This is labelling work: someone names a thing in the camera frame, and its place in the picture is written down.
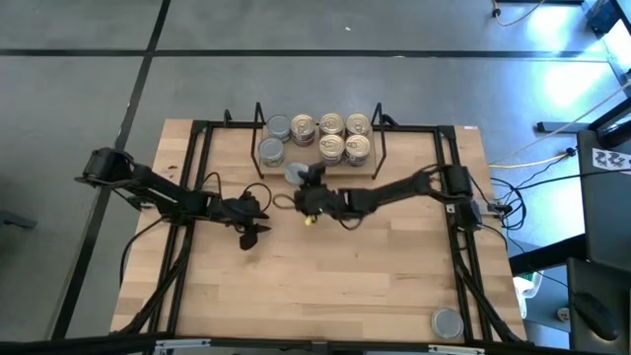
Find white plastic bag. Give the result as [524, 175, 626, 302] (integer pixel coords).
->
[512, 269, 544, 320]

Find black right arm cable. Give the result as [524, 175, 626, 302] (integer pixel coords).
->
[272, 192, 297, 211]

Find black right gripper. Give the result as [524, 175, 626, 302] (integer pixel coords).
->
[294, 165, 346, 218]

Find black table frame rails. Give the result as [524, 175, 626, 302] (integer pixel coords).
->
[110, 117, 528, 346]

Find grey furniture foot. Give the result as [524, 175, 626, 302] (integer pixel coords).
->
[0, 209, 39, 231]

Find black desk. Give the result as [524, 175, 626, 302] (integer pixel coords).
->
[566, 255, 631, 355]
[576, 96, 631, 275]

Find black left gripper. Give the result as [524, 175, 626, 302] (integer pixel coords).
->
[216, 192, 272, 250]

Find blue box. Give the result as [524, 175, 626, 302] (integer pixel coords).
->
[583, 0, 623, 35]

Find silver metal bracket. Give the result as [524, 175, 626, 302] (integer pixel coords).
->
[154, 338, 212, 355]
[427, 343, 487, 355]

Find black computer mouse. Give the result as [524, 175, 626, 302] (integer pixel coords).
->
[573, 292, 621, 342]

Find black stand foot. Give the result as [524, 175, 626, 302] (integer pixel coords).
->
[535, 119, 601, 135]

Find black-framed wooden shelf rack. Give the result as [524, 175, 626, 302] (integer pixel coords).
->
[249, 102, 386, 181]

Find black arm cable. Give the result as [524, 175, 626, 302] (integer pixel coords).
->
[200, 171, 273, 211]
[272, 192, 297, 211]

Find black cable bundle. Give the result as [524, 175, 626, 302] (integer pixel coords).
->
[467, 170, 528, 233]

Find grey power adapter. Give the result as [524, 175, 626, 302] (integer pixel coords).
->
[471, 198, 510, 219]

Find yellow cable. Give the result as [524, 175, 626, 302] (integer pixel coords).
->
[487, 81, 631, 170]

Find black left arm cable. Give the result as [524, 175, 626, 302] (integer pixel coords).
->
[200, 171, 273, 211]

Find white printed paper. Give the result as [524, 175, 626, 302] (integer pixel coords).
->
[591, 146, 631, 173]

